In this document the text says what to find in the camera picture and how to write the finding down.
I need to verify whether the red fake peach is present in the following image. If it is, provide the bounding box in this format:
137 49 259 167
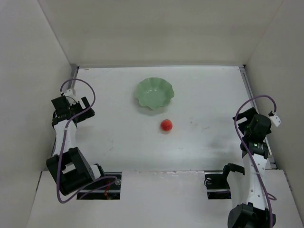
160 119 173 132

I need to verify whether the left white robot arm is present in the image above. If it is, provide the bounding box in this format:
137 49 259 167
46 95 105 196

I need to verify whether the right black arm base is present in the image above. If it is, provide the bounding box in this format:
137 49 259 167
204 163 245 200

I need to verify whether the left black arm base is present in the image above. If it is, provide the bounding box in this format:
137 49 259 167
76 172 122 200

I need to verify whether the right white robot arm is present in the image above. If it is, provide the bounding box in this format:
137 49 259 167
226 108 276 228

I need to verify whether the green scalloped fruit bowl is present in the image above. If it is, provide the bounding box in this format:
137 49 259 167
134 77 175 110

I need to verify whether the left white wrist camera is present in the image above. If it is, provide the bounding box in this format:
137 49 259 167
60 89 77 101

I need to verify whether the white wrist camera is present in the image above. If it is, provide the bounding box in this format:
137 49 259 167
60 89 77 101
268 112 281 127

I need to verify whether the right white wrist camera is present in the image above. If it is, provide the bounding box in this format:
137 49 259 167
268 112 281 127

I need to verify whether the aluminium frame rail left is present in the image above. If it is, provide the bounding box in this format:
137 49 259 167
69 64 79 88

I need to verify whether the aluminium frame rail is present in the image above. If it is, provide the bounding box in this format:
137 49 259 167
238 64 277 170
69 64 79 88

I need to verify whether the aluminium frame rail right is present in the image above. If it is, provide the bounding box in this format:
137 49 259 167
238 64 277 170

